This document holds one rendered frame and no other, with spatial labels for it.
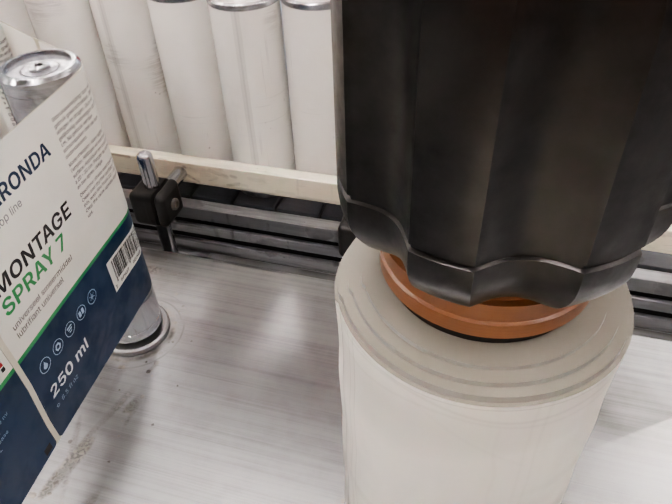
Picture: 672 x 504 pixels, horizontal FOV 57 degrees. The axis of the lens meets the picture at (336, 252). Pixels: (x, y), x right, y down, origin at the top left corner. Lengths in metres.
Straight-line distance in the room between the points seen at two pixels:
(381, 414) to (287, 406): 0.20
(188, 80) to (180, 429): 0.26
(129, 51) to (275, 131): 0.13
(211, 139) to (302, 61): 0.11
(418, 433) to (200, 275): 0.31
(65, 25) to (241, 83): 0.14
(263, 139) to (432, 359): 0.36
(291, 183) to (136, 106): 0.15
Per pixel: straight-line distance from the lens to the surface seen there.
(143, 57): 0.53
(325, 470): 0.36
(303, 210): 0.51
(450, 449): 0.18
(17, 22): 0.57
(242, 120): 0.49
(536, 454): 0.19
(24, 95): 0.32
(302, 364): 0.40
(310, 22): 0.45
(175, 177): 0.52
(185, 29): 0.49
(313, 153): 0.50
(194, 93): 0.51
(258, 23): 0.46
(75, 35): 0.54
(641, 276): 0.49
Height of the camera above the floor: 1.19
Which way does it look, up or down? 41 degrees down
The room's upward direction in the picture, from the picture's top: 2 degrees counter-clockwise
